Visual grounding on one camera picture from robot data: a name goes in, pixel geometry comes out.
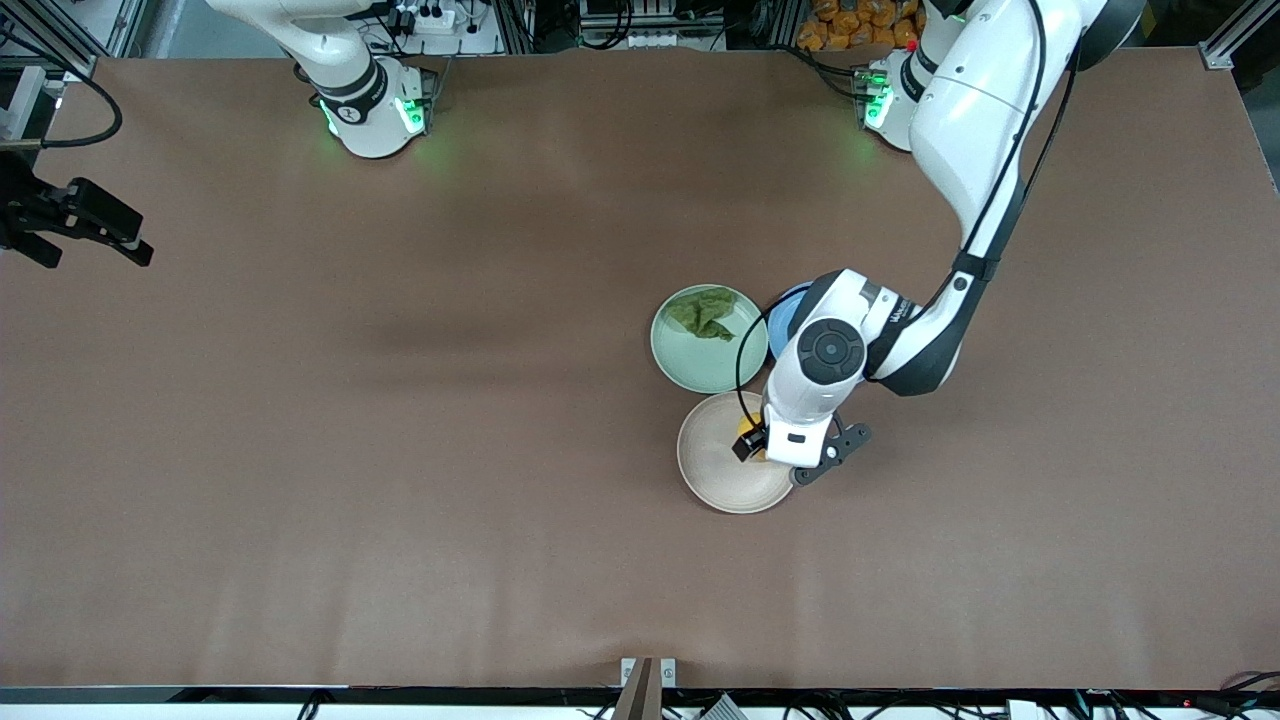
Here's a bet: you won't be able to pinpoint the green lettuce leaf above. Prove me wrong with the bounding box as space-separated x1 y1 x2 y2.
668 287 739 343

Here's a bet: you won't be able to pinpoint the beige round plate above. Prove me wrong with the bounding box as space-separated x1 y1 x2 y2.
677 391 801 515

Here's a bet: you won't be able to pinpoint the mint green round plate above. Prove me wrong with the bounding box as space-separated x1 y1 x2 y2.
651 285 769 395

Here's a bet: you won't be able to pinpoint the blue round plate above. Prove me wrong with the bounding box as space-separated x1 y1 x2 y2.
768 283 816 363

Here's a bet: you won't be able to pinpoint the white power strip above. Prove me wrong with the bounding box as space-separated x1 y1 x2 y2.
393 0 458 37

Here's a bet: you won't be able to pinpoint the orange snack packets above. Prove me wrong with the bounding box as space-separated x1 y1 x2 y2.
795 0 926 51

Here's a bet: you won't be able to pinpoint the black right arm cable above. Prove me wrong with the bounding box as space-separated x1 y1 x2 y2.
0 25 123 151

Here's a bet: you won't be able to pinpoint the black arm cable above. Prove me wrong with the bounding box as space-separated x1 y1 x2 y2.
735 0 1086 431
0 25 123 151

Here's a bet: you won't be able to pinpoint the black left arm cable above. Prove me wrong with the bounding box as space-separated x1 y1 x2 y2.
735 0 1086 431

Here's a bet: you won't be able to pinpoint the metal table edge bracket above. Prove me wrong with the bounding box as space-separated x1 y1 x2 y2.
620 657 678 720

